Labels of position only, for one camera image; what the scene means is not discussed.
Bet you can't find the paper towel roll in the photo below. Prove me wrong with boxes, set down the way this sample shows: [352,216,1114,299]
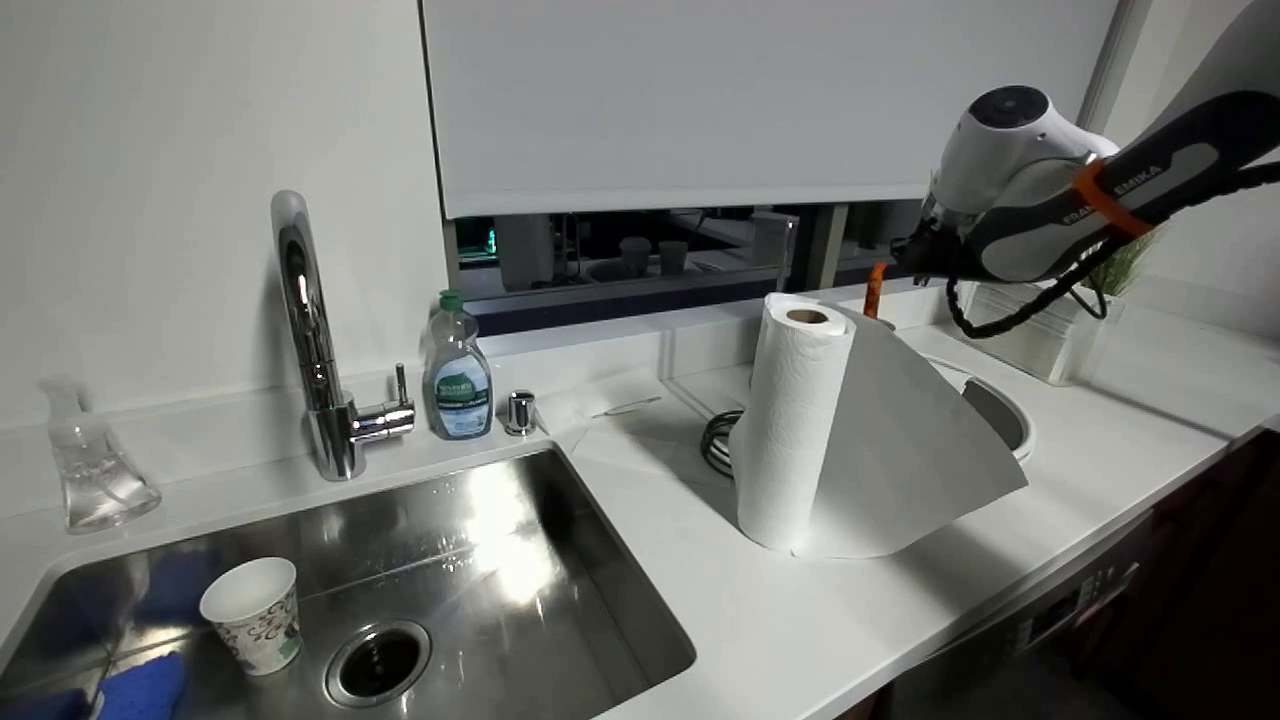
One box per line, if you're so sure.
[728,292,1030,560]

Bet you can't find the clear soap dispenser bottle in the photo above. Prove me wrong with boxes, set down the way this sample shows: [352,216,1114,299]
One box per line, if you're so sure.
[38,375,163,534]

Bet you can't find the dishwasher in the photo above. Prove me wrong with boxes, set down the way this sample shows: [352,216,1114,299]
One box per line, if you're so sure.
[890,505,1196,720]

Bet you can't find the window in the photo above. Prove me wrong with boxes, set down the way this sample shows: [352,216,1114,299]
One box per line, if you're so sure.
[444,198,926,338]

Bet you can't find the white window blind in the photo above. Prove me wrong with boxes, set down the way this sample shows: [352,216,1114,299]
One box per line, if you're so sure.
[420,0,1122,220]

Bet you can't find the dish soap bottle green cap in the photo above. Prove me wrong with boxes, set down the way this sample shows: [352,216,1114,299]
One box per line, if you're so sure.
[422,290,495,441]

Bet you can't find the stainless steel sink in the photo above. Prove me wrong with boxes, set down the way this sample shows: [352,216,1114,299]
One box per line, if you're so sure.
[0,444,698,720]

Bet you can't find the blue sponge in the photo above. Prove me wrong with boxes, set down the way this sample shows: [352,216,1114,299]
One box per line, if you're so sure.
[92,652,189,720]

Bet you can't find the chrome kitchen tap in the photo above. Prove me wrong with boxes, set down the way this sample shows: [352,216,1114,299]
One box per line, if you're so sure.
[270,190,417,482]

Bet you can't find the white planter with green plant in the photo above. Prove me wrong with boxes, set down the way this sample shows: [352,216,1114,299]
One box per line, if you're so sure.
[963,228,1166,387]

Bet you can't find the chrome tap lever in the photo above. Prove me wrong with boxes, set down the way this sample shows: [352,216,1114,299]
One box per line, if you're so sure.
[352,364,417,442]

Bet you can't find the patterned paper cup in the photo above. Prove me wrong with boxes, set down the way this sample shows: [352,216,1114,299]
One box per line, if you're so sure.
[199,557,303,677]

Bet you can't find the sink drain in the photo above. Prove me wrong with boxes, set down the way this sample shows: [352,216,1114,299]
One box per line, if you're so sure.
[324,620,433,710]

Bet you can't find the black wire towel holder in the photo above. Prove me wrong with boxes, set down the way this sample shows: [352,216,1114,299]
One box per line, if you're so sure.
[699,409,746,478]

